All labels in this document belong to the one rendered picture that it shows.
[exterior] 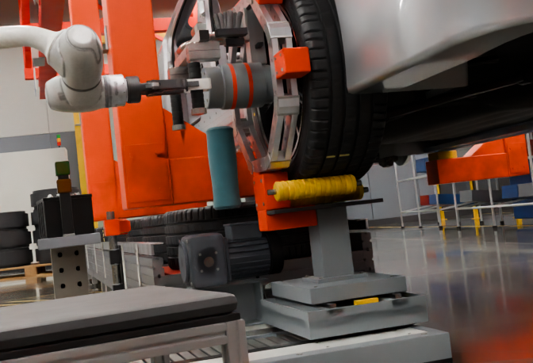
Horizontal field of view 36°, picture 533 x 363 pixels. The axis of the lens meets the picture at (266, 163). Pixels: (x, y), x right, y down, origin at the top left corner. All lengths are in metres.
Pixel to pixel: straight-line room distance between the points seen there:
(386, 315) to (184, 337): 1.26
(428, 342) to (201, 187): 1.05
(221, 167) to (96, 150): 2.31
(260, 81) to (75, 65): 0.63
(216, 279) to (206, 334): 1.50
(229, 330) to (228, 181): 1.39
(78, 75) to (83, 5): 2.85
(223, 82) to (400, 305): 0.83
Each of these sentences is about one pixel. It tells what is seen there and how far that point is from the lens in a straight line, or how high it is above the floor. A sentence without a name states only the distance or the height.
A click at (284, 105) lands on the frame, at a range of 2.25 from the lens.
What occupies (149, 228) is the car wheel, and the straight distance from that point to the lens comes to 3.94.
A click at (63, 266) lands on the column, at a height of 0.36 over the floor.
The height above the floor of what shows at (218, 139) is 0.70.
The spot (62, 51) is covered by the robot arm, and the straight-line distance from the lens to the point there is 2.09.
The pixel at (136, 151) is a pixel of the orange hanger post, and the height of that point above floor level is 0.72.
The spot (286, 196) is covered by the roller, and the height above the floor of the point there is 0.49.
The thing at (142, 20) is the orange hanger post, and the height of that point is 1.18.
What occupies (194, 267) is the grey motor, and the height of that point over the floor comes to 0.30.
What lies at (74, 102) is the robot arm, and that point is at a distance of 2.21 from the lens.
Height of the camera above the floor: 0.45
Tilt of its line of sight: 4 degrees up
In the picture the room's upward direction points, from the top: 6 degrees counter-clockwise
